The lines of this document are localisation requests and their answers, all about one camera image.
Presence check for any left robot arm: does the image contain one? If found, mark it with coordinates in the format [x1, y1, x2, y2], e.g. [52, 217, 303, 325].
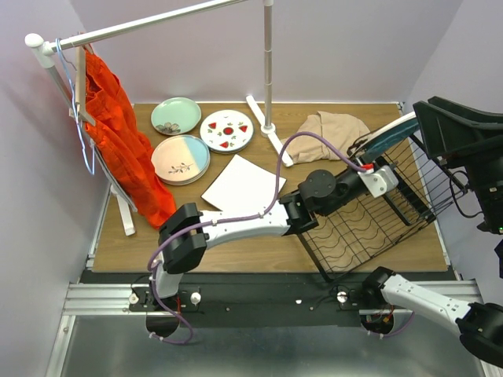
[147, 164, 376, 310]

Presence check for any wooden clip hanger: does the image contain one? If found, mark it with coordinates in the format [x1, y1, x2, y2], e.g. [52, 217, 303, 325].
[69, 43, 95, 126]

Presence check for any green round plate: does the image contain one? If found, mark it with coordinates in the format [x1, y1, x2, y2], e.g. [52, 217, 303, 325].
[150, 97, 201, 136]

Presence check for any white blue rimmed plate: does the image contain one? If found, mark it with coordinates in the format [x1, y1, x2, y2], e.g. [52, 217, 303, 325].
[200, 109, 255, 150]

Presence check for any large square green plate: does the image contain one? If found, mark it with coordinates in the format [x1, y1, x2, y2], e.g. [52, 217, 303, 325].
[201, 155, 276, 215]

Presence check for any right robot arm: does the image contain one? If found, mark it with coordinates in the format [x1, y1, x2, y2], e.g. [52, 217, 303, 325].
[360, 96, 502, 368]

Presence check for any black mounting rail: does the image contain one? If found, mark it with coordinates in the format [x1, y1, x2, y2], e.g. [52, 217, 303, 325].
[129, 270, 461, 329]

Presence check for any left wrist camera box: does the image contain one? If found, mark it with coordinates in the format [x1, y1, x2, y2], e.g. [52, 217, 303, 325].
[358, 165, 398, 198]

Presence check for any black wire dish rack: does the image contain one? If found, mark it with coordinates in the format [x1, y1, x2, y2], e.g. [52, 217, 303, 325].
[299, 136, 468, 282]

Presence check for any cream and teal plate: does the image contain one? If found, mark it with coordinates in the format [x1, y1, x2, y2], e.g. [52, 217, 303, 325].
[151, 134, 211, 186]

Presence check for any blue wire hanger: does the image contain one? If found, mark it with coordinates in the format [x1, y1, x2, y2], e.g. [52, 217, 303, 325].
[56, 38, 96, 176]

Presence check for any teal round plate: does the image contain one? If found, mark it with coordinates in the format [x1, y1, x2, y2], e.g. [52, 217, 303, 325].
[364, 118, 419, 159]

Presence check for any orange garment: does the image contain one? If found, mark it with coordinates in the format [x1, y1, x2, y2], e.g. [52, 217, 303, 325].
[85, 52, 176, 229]

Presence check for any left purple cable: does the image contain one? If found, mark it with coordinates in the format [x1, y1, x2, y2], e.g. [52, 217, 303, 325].
[147, 131, 374, 346]

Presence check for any white clothes rack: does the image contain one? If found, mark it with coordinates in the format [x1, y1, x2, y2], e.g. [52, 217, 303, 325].
[24, 0, 295, 237]

